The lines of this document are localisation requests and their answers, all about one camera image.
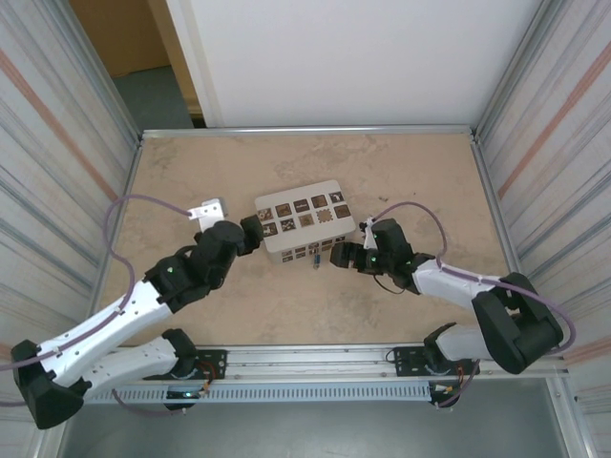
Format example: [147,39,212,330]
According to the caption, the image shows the white box with wooden tiles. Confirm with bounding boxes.
[254,179,357,267]

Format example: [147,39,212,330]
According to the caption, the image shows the grey metal shelf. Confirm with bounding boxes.
[56,376,574,458]

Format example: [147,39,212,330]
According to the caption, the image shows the brown cardboard panel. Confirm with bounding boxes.
[70,0,171,77]

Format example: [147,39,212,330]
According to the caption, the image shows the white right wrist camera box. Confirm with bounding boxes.
[360,217,379,250]

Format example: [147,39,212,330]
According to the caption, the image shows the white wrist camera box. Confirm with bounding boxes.
[187,198,228,234]
[360,217,379,250]

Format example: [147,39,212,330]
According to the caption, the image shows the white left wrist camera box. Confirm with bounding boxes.
[187,198,228,234]

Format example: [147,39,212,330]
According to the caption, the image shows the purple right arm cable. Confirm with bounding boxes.
[367,202,577,410]

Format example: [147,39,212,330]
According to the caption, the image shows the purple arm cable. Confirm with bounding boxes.
[367,202,577,410]
[0,194,195,417]

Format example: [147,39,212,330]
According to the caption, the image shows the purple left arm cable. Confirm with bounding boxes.
[0,194,195,417]

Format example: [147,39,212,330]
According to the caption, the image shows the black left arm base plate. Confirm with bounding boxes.
[140,348,228,382]

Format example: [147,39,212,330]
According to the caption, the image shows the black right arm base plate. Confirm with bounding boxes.
[393,345,480,379]

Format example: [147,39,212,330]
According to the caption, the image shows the aluminium mounting rail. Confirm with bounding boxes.
[54,339,572,384]

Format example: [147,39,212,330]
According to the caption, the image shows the aluminium table edge frame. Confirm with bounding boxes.
[85,124,540,345]

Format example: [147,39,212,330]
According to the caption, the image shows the grey slotted cable duct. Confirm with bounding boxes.
[70,384,433,406]

